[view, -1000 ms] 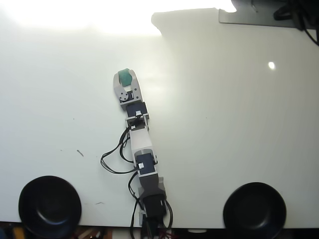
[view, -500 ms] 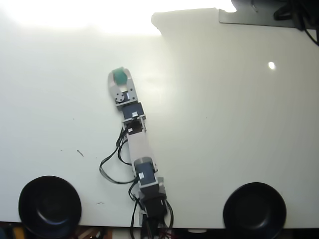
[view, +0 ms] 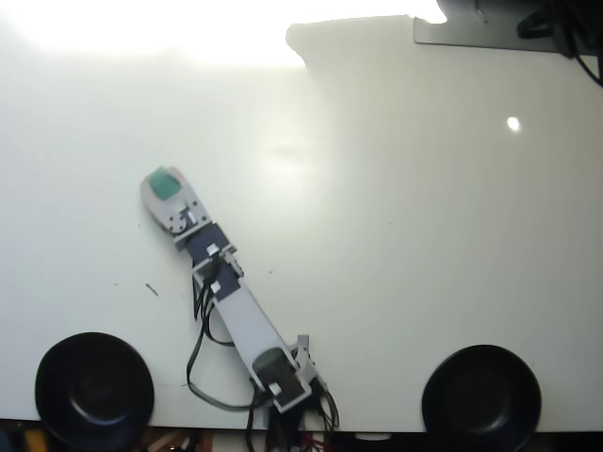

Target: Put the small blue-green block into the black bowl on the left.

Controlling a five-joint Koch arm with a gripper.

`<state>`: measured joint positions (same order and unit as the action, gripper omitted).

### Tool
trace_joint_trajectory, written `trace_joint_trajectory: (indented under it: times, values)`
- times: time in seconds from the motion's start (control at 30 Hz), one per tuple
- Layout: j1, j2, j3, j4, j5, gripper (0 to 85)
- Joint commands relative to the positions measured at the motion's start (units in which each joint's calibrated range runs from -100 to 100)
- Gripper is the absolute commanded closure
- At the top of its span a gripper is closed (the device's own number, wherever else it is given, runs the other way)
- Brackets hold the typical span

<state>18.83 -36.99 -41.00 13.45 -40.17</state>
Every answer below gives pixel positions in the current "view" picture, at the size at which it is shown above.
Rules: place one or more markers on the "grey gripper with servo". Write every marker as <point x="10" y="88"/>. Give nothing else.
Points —
<point x="190" y="219"/>

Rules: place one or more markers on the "blue foam cube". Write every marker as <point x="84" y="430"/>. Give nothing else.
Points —
<point x="164" y="184"/>

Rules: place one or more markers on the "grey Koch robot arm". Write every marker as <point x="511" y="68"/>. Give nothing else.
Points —
<point x="245" y="320"/>

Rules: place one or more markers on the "black bowl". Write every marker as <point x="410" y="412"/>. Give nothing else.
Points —
<point x="481" y="400"/>
<point x="94" y="391"/>

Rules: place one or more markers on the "grey metal base plate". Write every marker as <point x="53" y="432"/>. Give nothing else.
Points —
<point x="490" y="35"/>

